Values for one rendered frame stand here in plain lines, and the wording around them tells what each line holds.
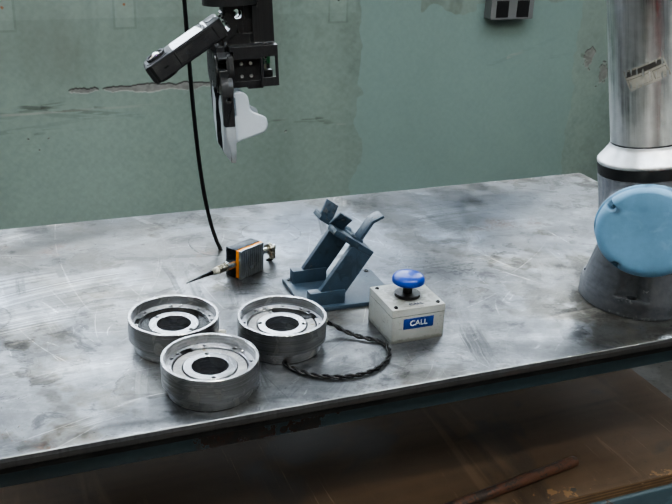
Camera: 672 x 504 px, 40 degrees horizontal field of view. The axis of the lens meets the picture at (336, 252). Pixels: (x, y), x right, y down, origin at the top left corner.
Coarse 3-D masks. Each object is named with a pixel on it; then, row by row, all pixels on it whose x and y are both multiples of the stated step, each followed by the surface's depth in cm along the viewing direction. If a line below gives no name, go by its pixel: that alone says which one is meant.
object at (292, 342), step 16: (256, 304) 112; (272, 304) 113; (288, 304) 113; (304, 304) 112; (240, 320) 106; (272, 320) 110; (288, 320) 110; (304, 320) 109; (320, 320) 110; (240, 336) 106; (256, 336) 104; (272, 336) 103; (288, 336) 103; (304, 336) 104; (320, 336) 106; (272, 352) 104; (288, 352) 104; (304, 352) 105
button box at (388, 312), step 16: (384, 288) 115; (400, 288) 114; (416, 288) 115; (384, 304) 111; (400, 304) 111; (416, 304) 111; (432, 304) 111; (384, 320) 112; (400, 320) 110; (416, 320) 111; (432, 320) 112; (384, 336) 112; (400, 336) 111; (416, 336) 112; (432, 336) 113
